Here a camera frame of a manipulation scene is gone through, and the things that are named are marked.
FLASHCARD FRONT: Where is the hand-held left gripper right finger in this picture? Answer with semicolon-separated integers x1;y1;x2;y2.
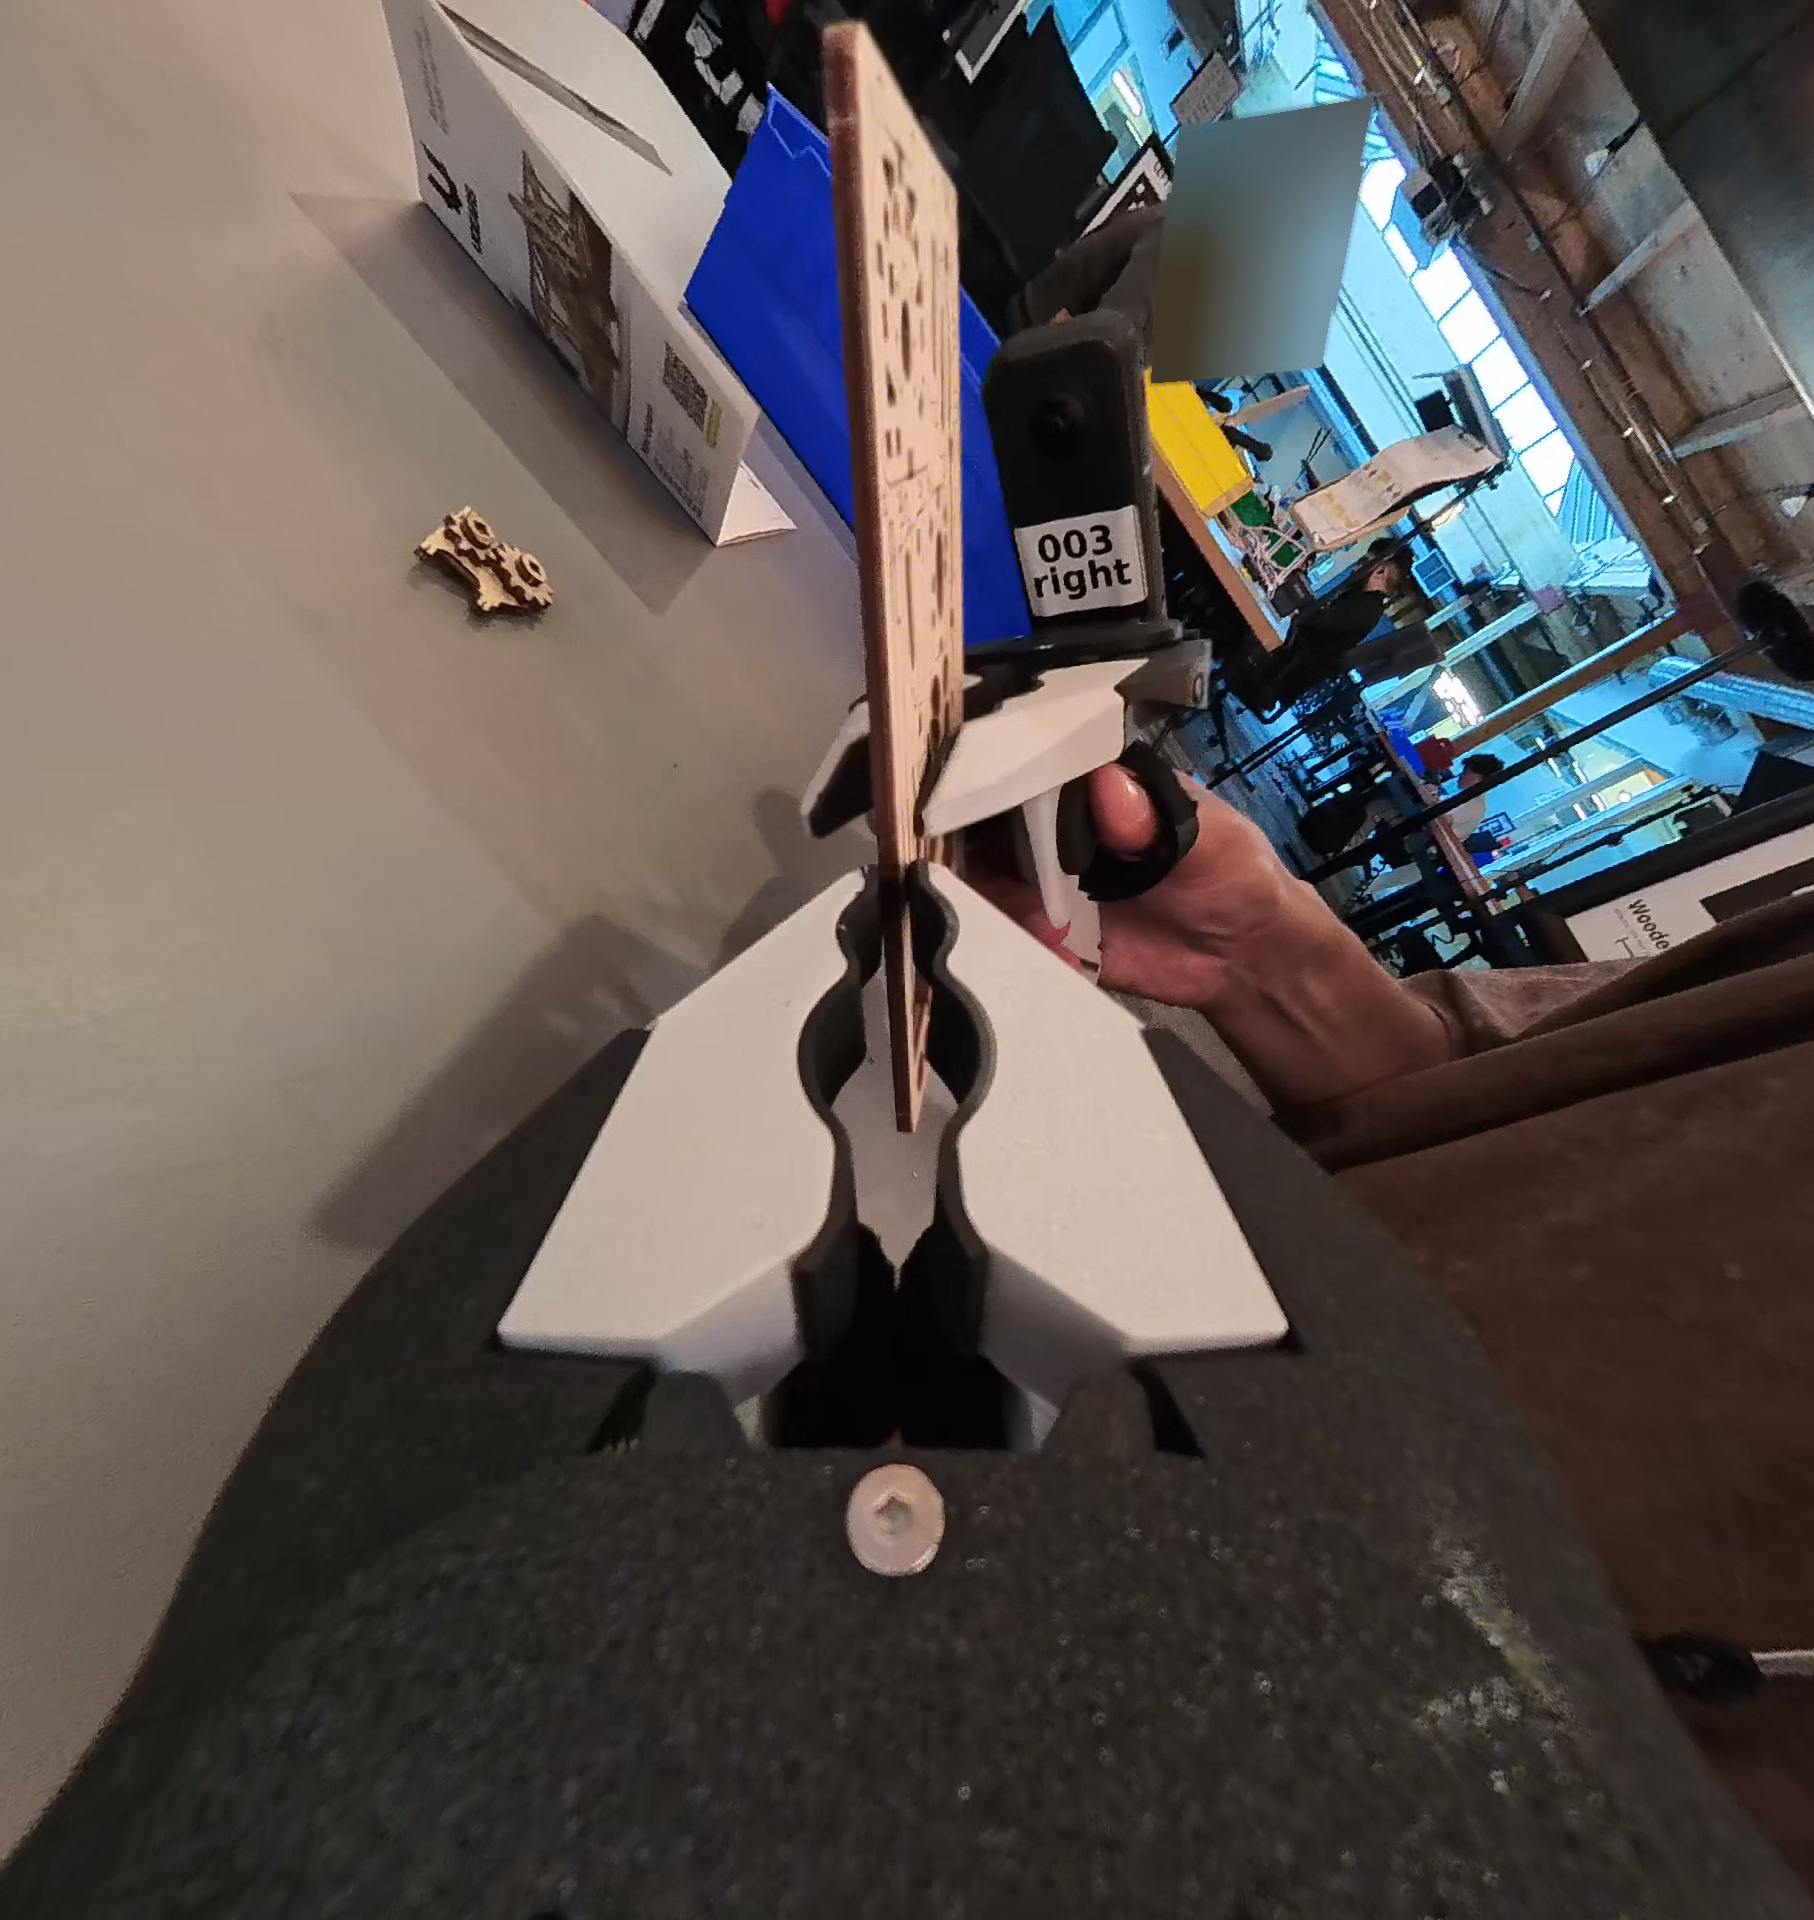
907;868;1289;1403

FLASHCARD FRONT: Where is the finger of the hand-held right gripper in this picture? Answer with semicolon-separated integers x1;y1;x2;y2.
800;701;887;841
919;666;1142;839

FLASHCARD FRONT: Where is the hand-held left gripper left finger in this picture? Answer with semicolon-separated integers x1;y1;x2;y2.
501;868;884;1394

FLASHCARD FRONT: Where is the laser-cut wooden parts sheet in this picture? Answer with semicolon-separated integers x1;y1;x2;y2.
822;18;974;1134

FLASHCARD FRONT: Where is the wooden gear model assembly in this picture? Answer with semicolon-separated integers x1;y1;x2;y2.
416;508;559;618

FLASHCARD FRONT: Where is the person's right forearm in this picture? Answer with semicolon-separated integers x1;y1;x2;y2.
1281;877;1814;1180

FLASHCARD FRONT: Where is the white model kit box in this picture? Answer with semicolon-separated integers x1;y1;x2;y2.
380;0;800;550

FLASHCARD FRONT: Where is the person's right hand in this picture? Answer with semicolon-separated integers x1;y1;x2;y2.
977;764;1452;1111

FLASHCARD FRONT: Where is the yellow plastic bin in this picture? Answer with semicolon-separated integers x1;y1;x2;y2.
1145;380;1271;520

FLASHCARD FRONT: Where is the blue plastic bin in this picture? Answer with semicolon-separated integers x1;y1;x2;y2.
682;86;1003;530

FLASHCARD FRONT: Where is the white instruction sheet stand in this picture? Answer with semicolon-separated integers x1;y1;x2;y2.
1286;435;1504;554

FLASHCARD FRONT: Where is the person's brown shirt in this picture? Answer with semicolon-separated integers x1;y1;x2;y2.
1342;1049;1814;1920

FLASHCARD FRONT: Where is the framed marker sign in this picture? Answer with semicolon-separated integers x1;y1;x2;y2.
1559;862;1814;966

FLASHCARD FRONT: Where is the black lanyard strap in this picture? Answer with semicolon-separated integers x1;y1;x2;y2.
1655;1633;1814;1706

